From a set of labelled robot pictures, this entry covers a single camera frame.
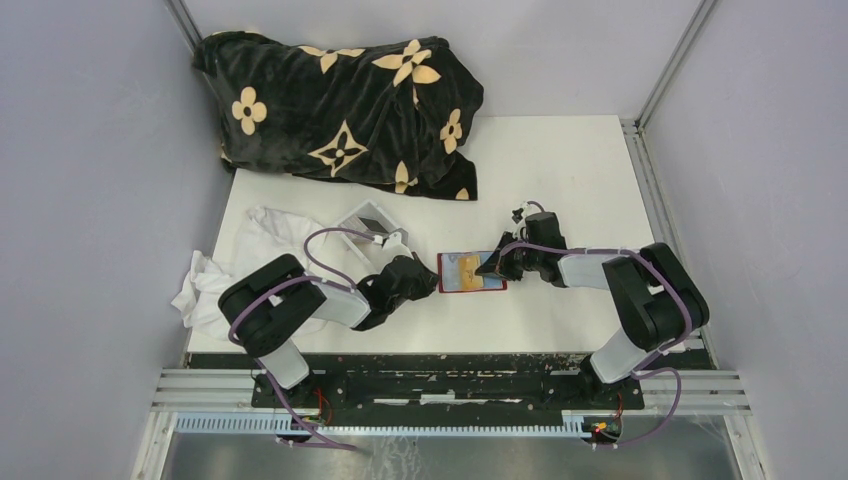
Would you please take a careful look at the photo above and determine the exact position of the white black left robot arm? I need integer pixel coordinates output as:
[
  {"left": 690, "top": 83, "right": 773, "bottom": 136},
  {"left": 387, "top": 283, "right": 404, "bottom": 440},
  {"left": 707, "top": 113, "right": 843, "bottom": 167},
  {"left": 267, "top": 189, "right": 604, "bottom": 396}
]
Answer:
[{"left": 217, "top": 254, "right": 439, "bottom": 407}]

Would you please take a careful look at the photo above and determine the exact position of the black floral blanket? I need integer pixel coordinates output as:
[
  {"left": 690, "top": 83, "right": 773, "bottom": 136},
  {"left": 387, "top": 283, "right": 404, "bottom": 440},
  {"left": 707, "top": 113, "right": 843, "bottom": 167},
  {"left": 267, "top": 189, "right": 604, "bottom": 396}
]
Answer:
[{"left": 192, "top": 31, "right": 484, "bottom": 201}]

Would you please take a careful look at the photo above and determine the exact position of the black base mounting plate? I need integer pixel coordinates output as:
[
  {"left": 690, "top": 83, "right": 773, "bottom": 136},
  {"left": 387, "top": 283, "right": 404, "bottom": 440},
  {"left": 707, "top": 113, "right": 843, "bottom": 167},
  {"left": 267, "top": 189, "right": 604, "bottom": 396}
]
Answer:
[{"left": 284, "top": 353, "right": 645, "bottom": 427}]

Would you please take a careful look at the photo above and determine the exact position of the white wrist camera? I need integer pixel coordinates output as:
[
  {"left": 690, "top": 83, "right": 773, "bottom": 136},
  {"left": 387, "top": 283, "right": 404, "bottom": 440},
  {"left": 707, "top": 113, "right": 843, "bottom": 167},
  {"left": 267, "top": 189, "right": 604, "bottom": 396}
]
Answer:
[
  {"left": 511, "top": 204, "right": 535, "bottom": 225},
  {"left": 372, "top": 230, "right": 414, "bottom": 264}
]

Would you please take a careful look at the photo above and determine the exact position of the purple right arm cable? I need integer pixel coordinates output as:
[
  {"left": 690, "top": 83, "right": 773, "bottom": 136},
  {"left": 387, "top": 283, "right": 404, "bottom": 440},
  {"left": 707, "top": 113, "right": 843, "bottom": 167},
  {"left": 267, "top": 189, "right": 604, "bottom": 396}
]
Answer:
[{"left": 496, "top": 200, "right": 695, "bottom": 452}]

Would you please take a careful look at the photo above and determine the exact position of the white crumpled cloth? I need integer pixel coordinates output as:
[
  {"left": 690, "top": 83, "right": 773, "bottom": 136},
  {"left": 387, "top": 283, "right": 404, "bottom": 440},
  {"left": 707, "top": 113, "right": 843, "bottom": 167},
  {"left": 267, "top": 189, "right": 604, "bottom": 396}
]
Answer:
[{"left": 171, "top": 206, "right": 323, "bottom": 341}]

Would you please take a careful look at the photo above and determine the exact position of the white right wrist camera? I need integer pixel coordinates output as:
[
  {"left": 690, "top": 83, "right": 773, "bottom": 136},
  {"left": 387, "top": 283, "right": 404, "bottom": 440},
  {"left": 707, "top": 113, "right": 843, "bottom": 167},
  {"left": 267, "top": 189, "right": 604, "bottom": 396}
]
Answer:
[{"left": 511, "top": 204, "right": 535, "bottom": 225}]

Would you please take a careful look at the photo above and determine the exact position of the red leather card holder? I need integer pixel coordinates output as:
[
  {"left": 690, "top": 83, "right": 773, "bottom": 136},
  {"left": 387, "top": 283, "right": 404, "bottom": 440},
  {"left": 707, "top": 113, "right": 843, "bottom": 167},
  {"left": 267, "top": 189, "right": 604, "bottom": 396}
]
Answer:
[{"left": 437, "top": 251, "right": 507, "bottom": 294}]

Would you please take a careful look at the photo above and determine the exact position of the white plastic card box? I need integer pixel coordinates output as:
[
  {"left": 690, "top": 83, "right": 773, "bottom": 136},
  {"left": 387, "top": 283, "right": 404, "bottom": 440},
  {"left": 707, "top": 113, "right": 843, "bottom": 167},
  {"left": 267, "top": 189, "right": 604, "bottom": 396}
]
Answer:
[{"left": 333, "top": 200, "right": 413, "bottom": 273}]

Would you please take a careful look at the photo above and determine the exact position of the stack of cards in box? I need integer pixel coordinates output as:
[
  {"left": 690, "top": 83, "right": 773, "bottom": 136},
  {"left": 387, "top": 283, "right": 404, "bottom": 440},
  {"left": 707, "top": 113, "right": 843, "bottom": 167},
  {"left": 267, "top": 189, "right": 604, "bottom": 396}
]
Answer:
[{"left": 353, "top": 215, "right": 390, "bottom": 236}]

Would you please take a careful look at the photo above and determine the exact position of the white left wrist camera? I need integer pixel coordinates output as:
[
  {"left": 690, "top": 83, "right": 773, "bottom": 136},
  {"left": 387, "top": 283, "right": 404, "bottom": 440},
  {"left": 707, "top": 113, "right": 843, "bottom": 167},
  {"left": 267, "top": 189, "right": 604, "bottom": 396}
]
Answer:
[{"left": 372, "top": 230, "right": 414, "bottom": 264}]

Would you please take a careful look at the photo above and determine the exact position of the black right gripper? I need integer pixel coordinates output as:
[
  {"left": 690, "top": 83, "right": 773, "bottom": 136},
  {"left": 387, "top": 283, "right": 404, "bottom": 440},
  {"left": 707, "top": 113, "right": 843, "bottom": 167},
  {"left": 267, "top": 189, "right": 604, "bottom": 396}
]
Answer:
[{"left": 476, "top": 231, "right": 541, "bottom": 281}]

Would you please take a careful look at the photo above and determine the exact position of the white slotted cable duct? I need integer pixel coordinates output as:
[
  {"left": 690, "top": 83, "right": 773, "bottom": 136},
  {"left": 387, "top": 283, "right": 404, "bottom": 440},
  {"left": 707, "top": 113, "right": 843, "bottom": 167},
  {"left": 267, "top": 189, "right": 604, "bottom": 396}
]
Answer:
[{"left": 173, "top": 410, "right": 588, "bottom": 439}]

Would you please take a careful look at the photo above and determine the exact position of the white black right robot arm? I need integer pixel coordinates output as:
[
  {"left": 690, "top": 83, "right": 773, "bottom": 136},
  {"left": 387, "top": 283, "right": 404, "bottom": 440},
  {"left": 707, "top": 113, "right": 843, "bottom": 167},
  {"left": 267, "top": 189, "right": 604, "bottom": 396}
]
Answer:
[{"left": 476, "top": 209, "right": 710, "bottom": 408}]

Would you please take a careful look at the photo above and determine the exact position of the aluminium frame rail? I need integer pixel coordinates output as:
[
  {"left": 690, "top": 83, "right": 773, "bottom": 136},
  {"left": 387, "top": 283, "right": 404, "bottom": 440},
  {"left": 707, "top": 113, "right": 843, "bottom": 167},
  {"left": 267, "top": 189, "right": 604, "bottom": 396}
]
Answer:
[{"left": 622, "top": 1, "right": 752, "bottom": 419}]

